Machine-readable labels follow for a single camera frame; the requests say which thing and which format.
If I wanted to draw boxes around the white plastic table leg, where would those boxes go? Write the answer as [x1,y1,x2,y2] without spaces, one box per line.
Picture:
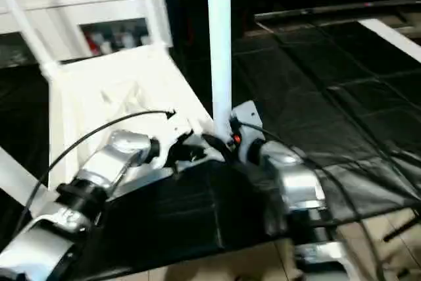
[134,0,166,49]
[0,0,61,79]
[206,0,233,136]
[0,146,48,208]

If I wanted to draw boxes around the black work mat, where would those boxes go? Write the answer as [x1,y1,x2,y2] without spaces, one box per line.
[0,18,421,272]

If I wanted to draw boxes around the red bottle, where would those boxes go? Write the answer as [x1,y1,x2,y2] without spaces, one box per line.
[90,31,102,55]

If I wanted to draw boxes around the black tripod stand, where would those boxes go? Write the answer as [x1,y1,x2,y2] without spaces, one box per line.
[384,210,421,242]

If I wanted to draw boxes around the white glass-door cabinet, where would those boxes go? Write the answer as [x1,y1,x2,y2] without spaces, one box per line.
[0,0,172,68]

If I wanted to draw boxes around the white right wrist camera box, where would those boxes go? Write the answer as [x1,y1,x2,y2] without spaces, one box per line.
[230,100,265,141]

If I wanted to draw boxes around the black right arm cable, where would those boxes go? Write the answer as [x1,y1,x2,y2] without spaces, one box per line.
[237,122,389,281]

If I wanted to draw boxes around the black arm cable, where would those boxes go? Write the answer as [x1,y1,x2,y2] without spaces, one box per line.
[13,110,177,229]
[237,122,389,281]

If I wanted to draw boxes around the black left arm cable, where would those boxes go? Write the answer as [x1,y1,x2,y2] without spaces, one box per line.
[13,110,177,229]

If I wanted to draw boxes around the dark metal rail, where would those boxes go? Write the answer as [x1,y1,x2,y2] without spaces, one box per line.
[253,1,421,24]

